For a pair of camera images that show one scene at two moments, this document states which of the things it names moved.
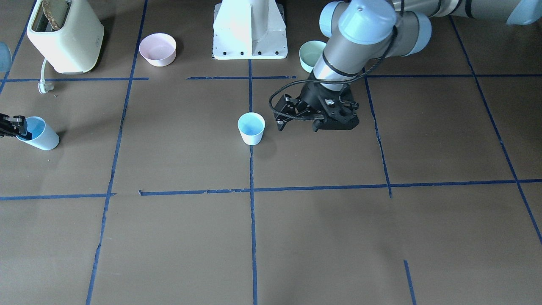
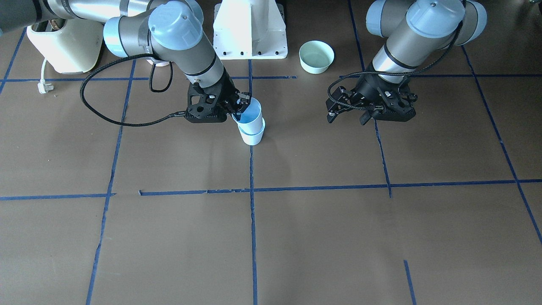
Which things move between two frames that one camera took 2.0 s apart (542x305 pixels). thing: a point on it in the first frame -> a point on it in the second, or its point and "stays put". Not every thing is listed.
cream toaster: x=76 y=48 stays put
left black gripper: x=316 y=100 -> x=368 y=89
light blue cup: x=44 y=137 -> x=251 y=121
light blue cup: x=251 y=126 stays put
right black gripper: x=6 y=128 -> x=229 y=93
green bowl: x=309 y=53 stays put
